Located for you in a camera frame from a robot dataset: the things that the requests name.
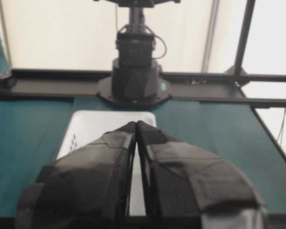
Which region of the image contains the black vertical frame post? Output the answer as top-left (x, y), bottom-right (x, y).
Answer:
top-left (234, 0), bottom-right (255, 76)

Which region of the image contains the black aluminium frame rail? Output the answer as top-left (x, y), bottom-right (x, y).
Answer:
top-left (0, 69), bottom-right (286, 109)

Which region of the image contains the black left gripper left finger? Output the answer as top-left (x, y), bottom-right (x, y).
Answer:
top-left (16, 122), bottom-right (136, 229)

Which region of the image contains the black cable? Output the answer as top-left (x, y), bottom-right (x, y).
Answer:
top-left (276, 88), bottom-right (286, 144)

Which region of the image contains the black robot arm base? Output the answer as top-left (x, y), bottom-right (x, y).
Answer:
top-left (98, 0), bottom-right (172, 108)

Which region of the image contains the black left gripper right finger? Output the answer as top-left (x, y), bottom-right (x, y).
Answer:
top-left (136, 121), bottom-right (268, 229)

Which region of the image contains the white perforated plastic basket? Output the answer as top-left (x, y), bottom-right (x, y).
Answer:
top-left (56, 110), bottom-right (156, 216)

